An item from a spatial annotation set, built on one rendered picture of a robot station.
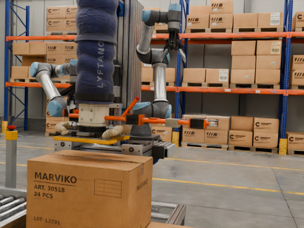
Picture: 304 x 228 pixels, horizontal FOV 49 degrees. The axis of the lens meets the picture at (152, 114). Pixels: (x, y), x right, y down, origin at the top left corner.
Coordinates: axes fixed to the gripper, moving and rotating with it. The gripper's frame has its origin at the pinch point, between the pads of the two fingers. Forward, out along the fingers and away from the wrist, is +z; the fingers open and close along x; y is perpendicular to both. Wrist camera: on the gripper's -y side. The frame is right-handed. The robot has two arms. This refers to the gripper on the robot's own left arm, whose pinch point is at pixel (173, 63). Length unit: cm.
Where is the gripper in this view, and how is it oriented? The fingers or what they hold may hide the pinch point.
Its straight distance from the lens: 207.6
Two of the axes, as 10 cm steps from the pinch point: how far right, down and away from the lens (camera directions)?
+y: -2.6, 0.4, -9.6
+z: -0.4, 10.0, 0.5
